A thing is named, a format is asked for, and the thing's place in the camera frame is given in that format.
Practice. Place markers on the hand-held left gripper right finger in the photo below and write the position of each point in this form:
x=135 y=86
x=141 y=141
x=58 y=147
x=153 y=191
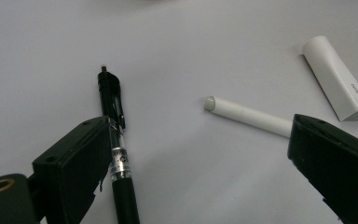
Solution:
x=332 y=161

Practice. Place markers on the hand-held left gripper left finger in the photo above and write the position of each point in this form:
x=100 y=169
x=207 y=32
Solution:
x=74 y=168

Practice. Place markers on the black retractable pen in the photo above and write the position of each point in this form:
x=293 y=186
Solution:
x=125 y=199

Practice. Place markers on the white rectangular box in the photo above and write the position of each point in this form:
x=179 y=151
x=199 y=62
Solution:
x=335 y=77

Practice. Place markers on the white pen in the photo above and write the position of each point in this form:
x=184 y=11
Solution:
x=248 y=115

